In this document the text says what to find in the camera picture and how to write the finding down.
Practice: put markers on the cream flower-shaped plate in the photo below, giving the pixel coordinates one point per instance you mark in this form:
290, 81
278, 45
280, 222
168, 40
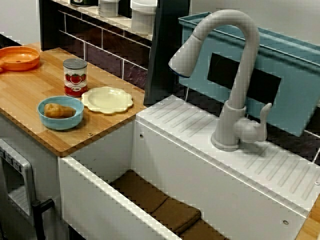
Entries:
107, 101

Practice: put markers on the tomato soup can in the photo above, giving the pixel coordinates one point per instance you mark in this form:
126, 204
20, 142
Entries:
75, 80

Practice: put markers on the light blue bowl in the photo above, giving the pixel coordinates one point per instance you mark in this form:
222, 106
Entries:
60, 124

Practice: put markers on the tan toy chicken wing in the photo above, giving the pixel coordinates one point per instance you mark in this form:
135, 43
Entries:
57, 111

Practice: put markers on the white toy sink unit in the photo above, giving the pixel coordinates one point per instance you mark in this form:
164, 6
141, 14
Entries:
200, 175

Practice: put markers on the black rectangular label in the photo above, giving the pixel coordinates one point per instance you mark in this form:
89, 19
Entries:
245, 77

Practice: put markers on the brown folded cloth mat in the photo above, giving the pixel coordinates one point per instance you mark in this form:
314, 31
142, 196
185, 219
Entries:
175, 215

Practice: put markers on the wooden countertop board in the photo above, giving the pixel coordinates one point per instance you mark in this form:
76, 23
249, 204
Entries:
62, 142

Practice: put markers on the cream shelf ledge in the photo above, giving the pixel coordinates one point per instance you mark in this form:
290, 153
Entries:
127, 24

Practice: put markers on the large white jar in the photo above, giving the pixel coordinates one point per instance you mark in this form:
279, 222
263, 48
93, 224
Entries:
142, 17

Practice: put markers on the grey toy faucet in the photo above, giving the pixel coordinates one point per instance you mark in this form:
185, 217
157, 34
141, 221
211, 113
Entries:
250, 37

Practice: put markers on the teal plastic bin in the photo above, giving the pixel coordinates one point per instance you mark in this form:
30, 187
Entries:
295, 75

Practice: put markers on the grey appliance door panel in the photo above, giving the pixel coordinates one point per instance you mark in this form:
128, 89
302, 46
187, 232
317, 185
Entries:
25, 175

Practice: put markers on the orange plate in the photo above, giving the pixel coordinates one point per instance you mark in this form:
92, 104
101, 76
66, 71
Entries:
20, 60

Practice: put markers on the black upright post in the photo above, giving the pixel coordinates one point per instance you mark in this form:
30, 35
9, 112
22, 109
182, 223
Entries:
162, 50

